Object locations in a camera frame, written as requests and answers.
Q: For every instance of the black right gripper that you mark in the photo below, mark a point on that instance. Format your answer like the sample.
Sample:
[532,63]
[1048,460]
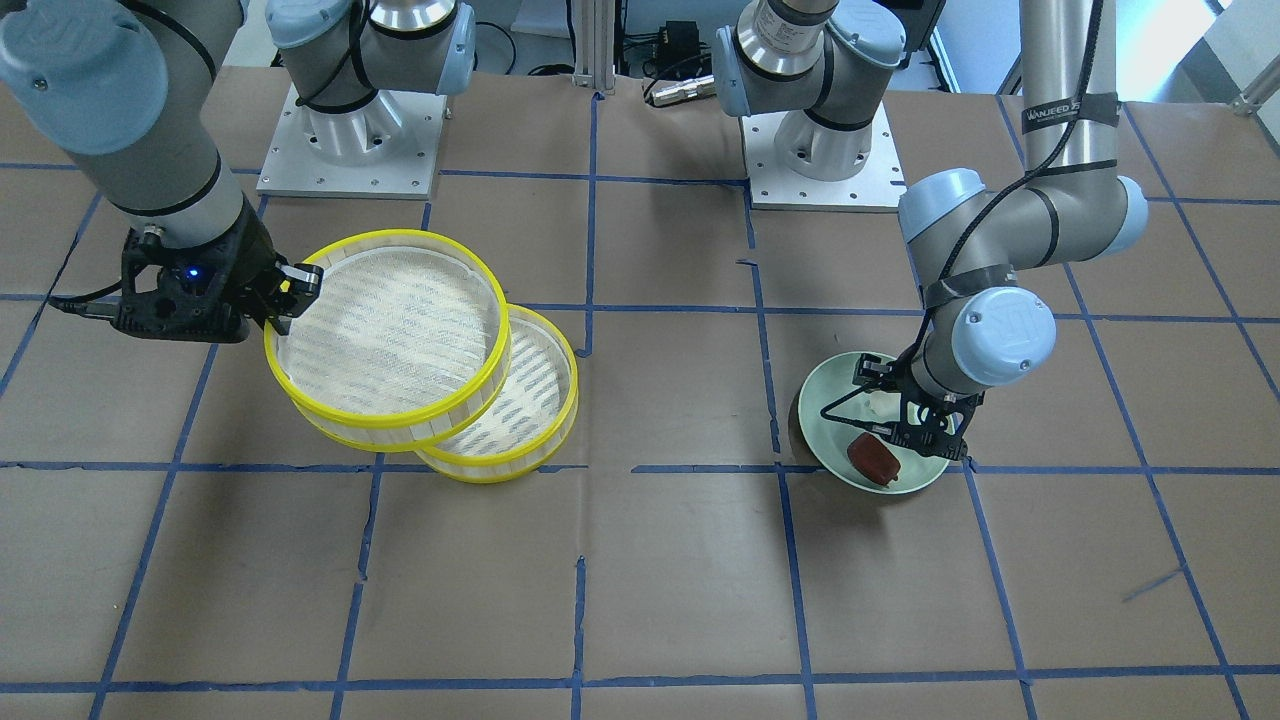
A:
[249,264]

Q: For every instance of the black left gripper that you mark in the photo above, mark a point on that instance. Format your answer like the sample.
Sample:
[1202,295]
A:
[925,424]

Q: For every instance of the yellow steamer layer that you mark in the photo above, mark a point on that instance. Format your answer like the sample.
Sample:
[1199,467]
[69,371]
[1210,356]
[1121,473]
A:
[406,345]
[530,418]

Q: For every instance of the white bun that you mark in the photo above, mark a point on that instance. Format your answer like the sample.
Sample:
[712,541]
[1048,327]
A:
[884,406]

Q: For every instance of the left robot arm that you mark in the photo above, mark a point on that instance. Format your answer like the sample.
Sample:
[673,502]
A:
[825,66]

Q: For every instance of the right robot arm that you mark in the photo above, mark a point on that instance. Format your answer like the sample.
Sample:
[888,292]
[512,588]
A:
[119,86]

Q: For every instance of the brown bun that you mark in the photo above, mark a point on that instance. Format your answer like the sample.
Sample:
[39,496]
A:
[873,460]

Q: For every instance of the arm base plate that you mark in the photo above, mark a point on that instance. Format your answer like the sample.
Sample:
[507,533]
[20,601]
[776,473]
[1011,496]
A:
[387,150]
[795,165]

